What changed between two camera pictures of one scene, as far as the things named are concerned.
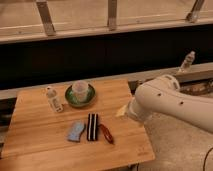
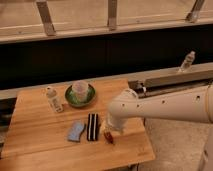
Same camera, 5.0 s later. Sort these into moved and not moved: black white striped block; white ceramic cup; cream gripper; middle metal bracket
Moved: cream gripper
Not moved: black white striped block; middle metal bracket; white ceramic cup
